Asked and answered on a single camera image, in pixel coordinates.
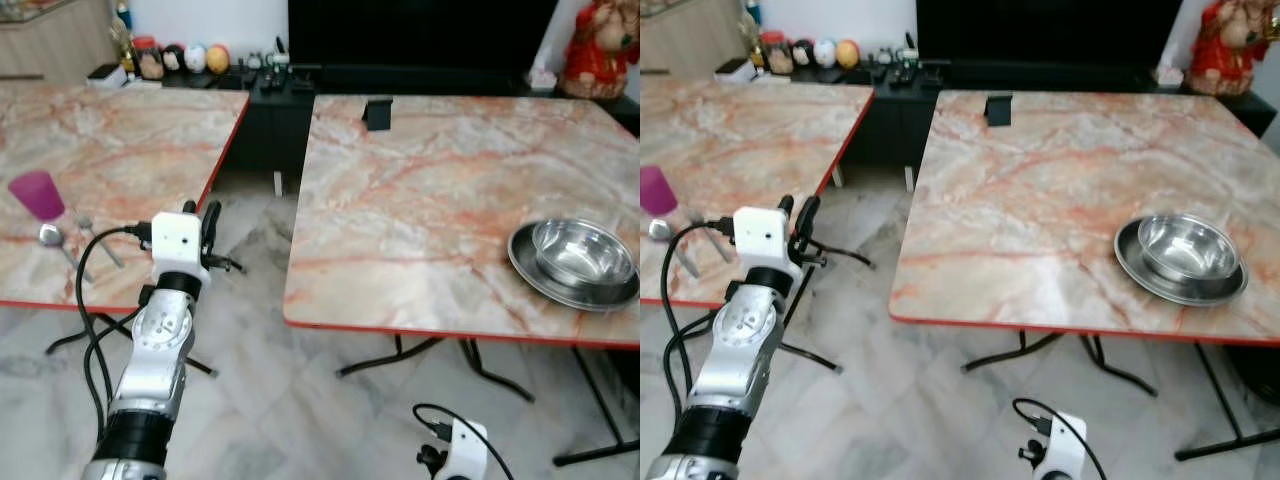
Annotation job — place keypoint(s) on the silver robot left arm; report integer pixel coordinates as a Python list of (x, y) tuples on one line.
[(735, 350), (160, 350)]

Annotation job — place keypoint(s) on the steel fork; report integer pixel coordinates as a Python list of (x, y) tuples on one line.
[(100, 243), (712, 240)]

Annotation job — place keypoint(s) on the steel spoon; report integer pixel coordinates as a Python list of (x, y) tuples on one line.
[(49, 236), (659, 230)]

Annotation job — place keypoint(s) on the purple plastic cup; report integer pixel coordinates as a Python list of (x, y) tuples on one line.
[(38, 195), (655, 192)]

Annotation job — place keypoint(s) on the white flat box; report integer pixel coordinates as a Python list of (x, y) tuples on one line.
[(107, 74), (735, 69)]

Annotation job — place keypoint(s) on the white blue egg ornament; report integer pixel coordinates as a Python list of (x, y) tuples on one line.
[(824, 53), (196, 58)]

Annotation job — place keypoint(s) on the black white egg ornament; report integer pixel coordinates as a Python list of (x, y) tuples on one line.
[(801, 53), (173, 58)]

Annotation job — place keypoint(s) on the yellow egg ornament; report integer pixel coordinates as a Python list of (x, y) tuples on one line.
[(848, 54), (218, 59)]

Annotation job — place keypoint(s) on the small black white gadget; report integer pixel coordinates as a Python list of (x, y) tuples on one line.
[(905, 58), (278, 62)]

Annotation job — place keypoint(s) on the wooden cabinet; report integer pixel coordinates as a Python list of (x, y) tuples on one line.
[(55, 40), (690, 35)]

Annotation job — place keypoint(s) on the blue bottle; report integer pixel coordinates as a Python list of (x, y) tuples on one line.
[(122, 15), (749, 12)]

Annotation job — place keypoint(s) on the small black stand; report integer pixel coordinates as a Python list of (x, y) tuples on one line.
[(999, 110), (378, 115)]

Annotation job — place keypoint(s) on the steel bowl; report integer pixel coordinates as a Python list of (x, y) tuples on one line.
[(580, 250), (1188, 248)]

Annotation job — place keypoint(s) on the steel plate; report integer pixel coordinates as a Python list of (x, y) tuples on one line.
[(1135, 270), (540, 275)]

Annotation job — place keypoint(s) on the red dressed doll figurine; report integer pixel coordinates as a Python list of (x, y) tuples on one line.
[(598, 50), (1230, 50)]

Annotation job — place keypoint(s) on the black television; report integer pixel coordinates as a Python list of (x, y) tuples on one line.
[(420, 35), (1050, 30)]

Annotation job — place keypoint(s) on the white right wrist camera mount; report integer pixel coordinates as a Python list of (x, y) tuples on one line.
[(467, 450), (1065, 445)]

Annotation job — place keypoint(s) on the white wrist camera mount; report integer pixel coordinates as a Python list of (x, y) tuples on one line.
[(467, 450), (1065, 445), (765, 240), (178, 245)]

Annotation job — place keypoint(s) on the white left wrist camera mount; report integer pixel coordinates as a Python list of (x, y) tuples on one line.
[(765, 240), (178, 245)]

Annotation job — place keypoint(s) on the black metal table leg frame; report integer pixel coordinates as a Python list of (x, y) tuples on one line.
[(60, 345), (815, 360), (1220, 446), (590, 454)]

